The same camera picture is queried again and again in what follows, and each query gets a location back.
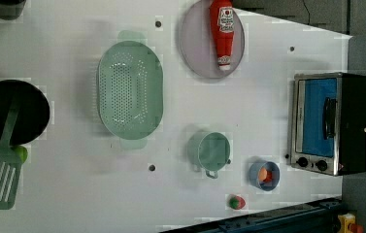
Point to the toy toaster oven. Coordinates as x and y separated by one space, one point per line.
328 122

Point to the yellow emergency stop box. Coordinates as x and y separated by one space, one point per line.
349 225

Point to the orange toy egg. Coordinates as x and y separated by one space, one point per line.
262 174

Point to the red toy strawberry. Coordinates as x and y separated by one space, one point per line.
236 202

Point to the green pot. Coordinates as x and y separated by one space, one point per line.
209 151

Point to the red ketchup bottle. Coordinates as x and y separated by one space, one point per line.
222 28

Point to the grey round plate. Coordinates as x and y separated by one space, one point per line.
198 47

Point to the green oval colander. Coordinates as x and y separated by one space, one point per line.
130 90

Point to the small green toy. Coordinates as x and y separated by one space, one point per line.
22 152

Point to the green slotted spatula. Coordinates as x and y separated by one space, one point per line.
10 163

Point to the dark cup at corner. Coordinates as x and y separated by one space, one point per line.
11 9

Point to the blue metal frame rail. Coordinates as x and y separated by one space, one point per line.
313 217

